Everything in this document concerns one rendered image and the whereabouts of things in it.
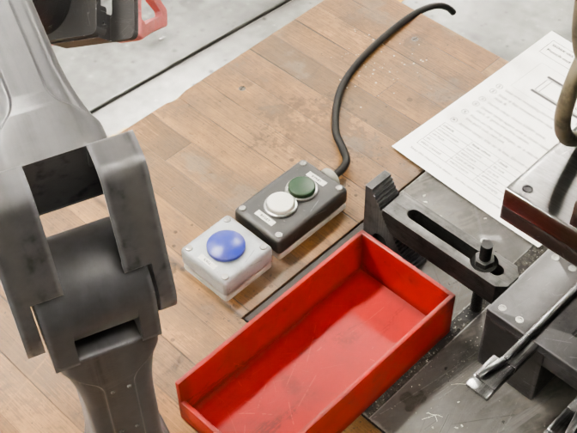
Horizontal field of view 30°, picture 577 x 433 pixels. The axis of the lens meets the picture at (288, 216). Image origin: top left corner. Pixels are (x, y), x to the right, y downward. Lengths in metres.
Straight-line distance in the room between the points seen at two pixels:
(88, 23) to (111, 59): 1.98
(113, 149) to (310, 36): 0.84
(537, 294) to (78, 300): 0.52
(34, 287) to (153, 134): 0.70
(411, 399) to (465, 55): 0.51
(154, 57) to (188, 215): 1.64
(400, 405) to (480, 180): 0.31
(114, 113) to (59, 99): 2.05
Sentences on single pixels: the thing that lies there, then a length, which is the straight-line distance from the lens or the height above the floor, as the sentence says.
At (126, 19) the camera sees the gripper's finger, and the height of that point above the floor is 1.27.
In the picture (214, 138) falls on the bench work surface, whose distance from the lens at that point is 1.26.
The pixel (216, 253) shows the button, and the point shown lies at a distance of 1.09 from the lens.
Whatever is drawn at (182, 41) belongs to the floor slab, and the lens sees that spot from 2.84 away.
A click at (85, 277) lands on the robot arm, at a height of 1.31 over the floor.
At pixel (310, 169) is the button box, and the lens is 1.18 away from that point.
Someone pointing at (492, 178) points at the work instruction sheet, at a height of 0.90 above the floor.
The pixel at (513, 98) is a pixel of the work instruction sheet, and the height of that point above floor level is 0.90.
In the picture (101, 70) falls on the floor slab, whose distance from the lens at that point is 2.78.
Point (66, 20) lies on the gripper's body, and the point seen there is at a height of 1.27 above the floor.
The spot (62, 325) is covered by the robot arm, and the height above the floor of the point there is 1.29.
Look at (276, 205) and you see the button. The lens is 1.13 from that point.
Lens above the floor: 1.77
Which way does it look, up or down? 48 degrees down
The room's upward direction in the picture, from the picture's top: 2 degrees counter-clockwise
